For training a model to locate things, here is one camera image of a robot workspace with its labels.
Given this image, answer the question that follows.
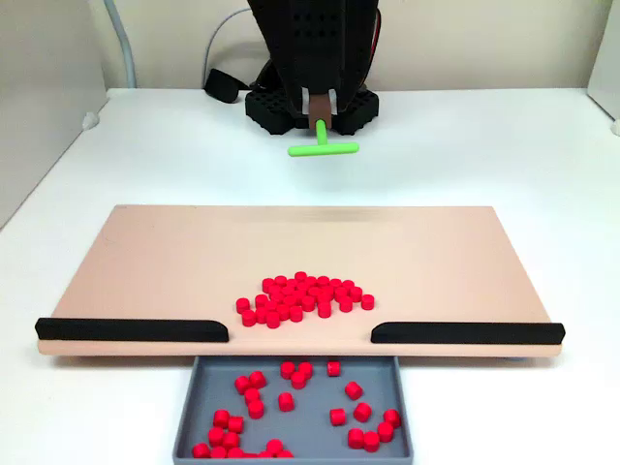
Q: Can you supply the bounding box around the green T-shaped pusher tool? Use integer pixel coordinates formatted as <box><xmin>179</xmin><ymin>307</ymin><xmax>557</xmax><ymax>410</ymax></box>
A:
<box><xmin>288</xmin><ymin>94</ymin><xmax>360</xmax><ymax>159</ymax></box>

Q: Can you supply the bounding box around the grey tray container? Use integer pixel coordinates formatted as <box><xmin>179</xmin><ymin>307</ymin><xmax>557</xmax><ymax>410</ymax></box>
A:
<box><xmin>171</xmin><ymin>356</ymin><xmax>416</xmax><ymax>460</ymax></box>

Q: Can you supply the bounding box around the black table clamp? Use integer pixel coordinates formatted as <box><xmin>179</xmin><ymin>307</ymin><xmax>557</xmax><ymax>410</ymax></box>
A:
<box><xmin>251</xmin><ymin>60</ymin><xmax>285</xmax><ymax>93</ymax></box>

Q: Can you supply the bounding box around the pink flat board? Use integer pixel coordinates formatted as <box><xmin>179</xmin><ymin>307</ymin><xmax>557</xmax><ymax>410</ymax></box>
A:
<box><xmin>37</xmin><ymin>203</ymin><xmax>566</xmax><ymax>360</ymax></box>

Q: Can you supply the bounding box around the white side panel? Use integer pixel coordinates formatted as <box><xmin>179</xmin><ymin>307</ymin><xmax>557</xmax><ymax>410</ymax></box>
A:
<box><xmin>586</xmin><ymin>0</ymin><xmax>620</xmax><ymax>122</ymax></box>
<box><xmin>0</xmin><ymin>0</ymin><xmax>109</xmax><ymax>232</ymax></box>

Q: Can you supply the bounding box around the red white black servo cable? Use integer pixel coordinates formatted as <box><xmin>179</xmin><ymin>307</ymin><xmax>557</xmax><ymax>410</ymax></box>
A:
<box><xmin>368</xmin><ymin>7</ymin><xmax>384</xmax><ymax>62</ymax></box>

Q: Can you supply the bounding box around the white USB cable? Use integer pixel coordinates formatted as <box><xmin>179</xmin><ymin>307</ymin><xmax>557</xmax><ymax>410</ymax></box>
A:
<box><xmin>201</xmin><ymin>4</ymin><xmax>256</xmax><ymax>91</ymax></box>

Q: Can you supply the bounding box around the white wall pipe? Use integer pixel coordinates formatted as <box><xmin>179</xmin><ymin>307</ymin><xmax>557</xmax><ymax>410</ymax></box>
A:
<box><xmin>101</xmin><ymin>0</ymin><xmax>140</xmax><ymax>89</ymax></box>

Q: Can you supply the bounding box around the black foam rail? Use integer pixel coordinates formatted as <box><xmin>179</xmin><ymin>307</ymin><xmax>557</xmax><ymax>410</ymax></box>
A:
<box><xmin>370</xmin><ymin>321</ymin><xmax>567</xmax><ymax>346</ymax></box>
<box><xmin>34</xmin><ymin>317</ymin><xmax>230</xmax><ymax>344</ymax></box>

